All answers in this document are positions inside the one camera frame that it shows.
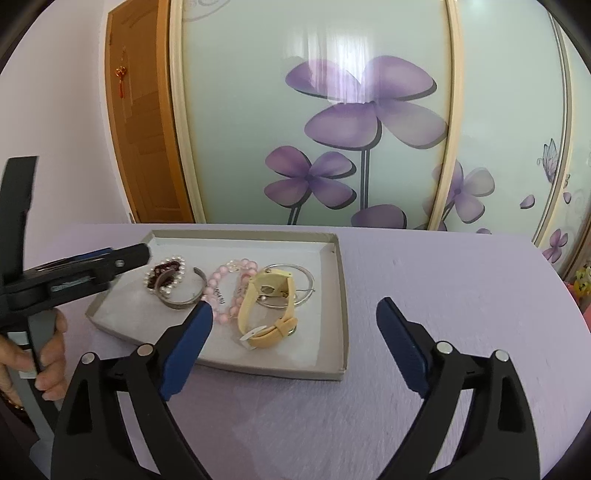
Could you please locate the floral sliding door wardrobe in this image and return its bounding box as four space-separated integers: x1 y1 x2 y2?
168 0 591 278

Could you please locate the pink bead bracelet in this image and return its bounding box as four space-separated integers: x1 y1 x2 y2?
202 258 260 324

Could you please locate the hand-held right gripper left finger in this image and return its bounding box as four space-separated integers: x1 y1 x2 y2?
51 302 215 480

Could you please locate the person's left hand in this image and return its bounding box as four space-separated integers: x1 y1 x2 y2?
0 306 69 402

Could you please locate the white pearl bracelet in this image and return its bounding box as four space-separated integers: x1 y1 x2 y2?
143 256 187 296

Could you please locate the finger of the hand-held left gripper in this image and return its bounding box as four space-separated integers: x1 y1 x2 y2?
46 243 151 297
28 248 116 273

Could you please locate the silver cuff bangle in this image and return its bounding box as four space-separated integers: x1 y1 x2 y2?
156 266 209 310

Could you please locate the yellow strap wristwatch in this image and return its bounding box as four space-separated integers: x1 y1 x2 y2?
236 267 299 350

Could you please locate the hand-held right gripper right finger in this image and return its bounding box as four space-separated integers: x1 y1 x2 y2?
375 296 541 480

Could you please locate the thin silver hoop bangle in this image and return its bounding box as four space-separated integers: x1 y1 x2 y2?
258 263 317 309

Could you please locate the grey jewelry tray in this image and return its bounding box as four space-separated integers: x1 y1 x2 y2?
84 229 348 382

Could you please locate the plush toy bouquet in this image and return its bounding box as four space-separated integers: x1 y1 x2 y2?
562 260 591 325

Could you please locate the brown wooden door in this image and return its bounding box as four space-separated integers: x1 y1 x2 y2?
105 0 197 225

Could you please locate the dark red bead bracelet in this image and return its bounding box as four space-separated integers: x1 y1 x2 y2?
152 259 182 282

